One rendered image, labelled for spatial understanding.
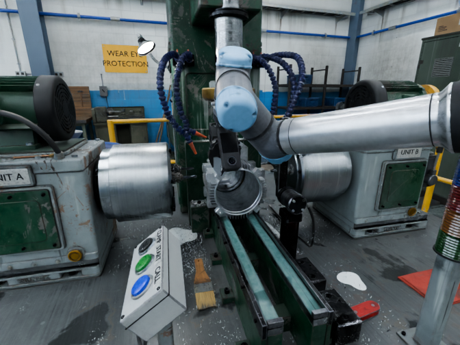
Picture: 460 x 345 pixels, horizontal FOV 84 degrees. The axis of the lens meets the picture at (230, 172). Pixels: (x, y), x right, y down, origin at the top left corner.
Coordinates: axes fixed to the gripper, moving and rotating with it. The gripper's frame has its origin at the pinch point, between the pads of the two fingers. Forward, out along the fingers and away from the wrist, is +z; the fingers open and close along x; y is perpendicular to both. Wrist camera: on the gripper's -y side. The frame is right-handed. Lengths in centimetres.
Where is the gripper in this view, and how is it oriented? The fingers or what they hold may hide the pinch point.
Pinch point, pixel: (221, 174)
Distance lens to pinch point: 77.3
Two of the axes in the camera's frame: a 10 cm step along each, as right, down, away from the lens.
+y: -2.1, -7.3, 6.6
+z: -1.2, 6.8, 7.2
